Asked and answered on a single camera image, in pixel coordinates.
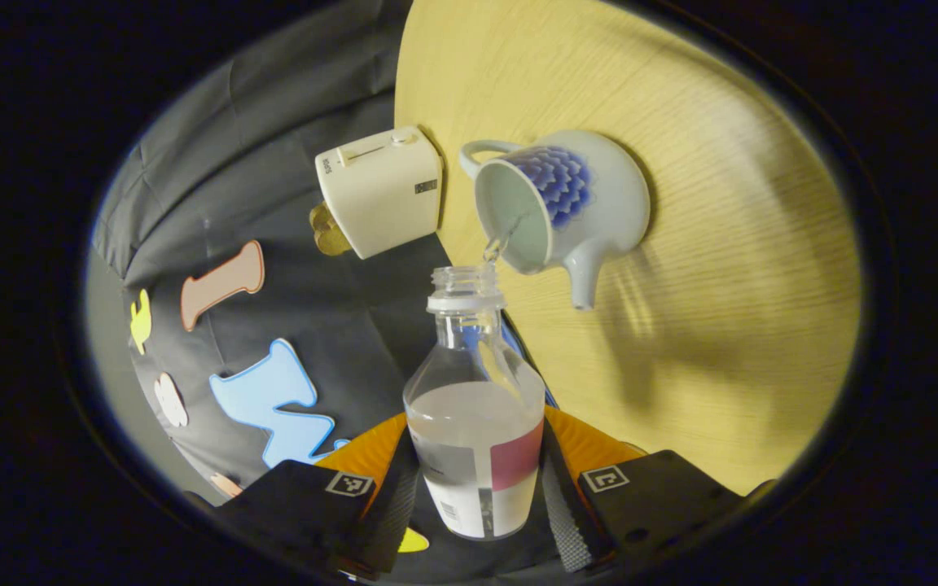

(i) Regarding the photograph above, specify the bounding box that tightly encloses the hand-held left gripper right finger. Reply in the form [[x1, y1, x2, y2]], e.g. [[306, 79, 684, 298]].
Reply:
[[540, 405, 778, 575]]

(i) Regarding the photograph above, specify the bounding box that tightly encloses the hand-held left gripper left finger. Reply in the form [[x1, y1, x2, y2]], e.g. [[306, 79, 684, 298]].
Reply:
[[215, 412, 422, 581]]

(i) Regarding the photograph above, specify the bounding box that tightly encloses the clear plastic water bottle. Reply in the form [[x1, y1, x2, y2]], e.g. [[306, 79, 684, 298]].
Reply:
[[402, 265, 547, 540]]

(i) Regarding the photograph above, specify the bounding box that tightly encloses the white teacup blue pattern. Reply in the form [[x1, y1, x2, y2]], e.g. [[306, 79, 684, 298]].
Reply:
[[459, 130, 651, 312]]

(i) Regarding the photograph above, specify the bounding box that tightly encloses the black backdrop cloth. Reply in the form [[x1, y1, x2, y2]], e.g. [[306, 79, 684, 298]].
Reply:
[[82, 0, 555, 583]]

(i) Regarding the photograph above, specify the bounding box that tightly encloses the brown bread slice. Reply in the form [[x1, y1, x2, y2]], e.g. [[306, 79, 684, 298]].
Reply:
[[309, 202, 340, 241], [318, 220, 353, 257]]

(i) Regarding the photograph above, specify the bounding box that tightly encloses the white toaster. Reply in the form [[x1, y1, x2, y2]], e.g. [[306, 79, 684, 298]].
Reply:
[[314, 125, 445, 260]]

